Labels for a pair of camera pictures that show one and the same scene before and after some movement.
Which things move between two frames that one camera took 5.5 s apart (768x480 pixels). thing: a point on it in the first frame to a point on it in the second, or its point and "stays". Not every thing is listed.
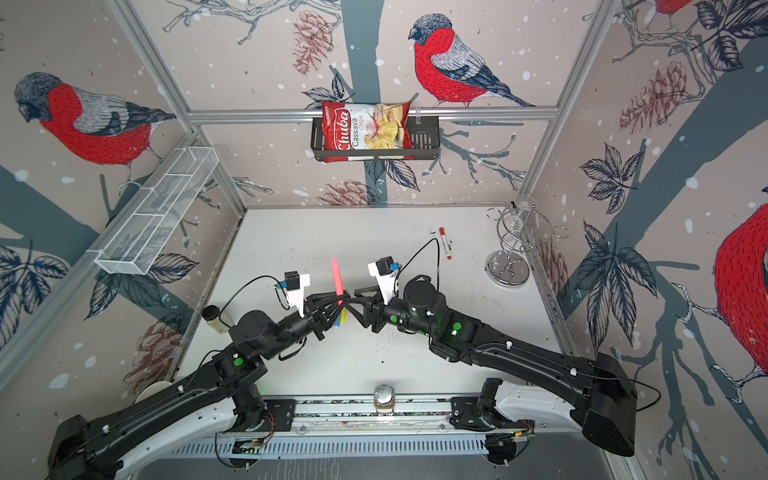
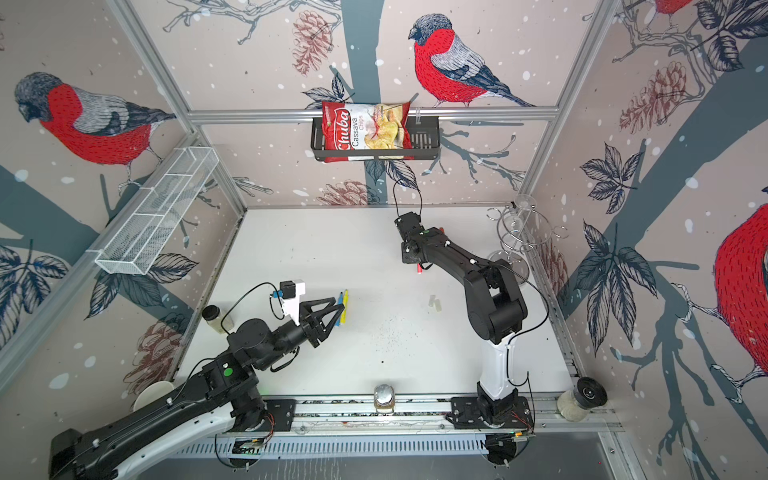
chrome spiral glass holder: [522, 227] stays
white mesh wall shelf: [132, 241] stays
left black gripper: [320, 320] stays
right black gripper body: [378, 316] to [405, 256]
